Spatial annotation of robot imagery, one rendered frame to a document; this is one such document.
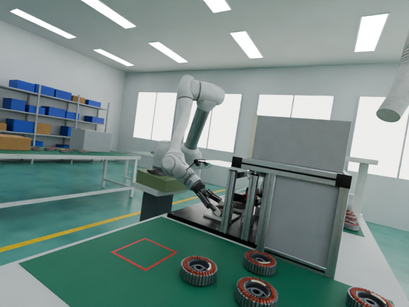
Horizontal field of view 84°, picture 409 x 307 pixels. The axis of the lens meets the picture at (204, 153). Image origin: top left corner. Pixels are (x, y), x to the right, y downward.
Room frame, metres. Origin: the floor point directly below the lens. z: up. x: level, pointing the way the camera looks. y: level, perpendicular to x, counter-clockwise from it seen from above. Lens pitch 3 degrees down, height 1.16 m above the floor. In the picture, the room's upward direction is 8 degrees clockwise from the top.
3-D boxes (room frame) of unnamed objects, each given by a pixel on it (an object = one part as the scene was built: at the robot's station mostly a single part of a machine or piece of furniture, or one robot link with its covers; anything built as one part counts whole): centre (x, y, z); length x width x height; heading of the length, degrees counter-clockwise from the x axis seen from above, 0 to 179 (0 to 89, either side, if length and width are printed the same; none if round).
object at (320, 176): (1.17, -0.48, 1.09); 0.68 x 0.44 x 0.05; 151
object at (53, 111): (6.20, 4.25, 1.40); 0.42 x 0.42 x 0.23; 61
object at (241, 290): (0.60, -0.19, 0.77); 0.11 x 0.11 x 0.04
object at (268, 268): (0.78, -0.25, 0.77); 0.11 x 0.11 x 0.04
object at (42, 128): (5.95, 4.40, 0.92); 0.40 x 0.36 x 0.28; 61
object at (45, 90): (5.91, 4.41, 1.89); 0.42 x 0.42 x 0.23; 59
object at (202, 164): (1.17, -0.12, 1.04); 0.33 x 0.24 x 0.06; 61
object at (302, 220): (0.85, -0.39, 0.91); 0.28 x 0.03 x 0.32; 61
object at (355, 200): (1.83, -1.15, 0.98); 0.37 x 0.35 x 0.46; 151
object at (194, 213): (1.32, -0.21, 0.76); 0.64 x 0.47 x 0.02; 151
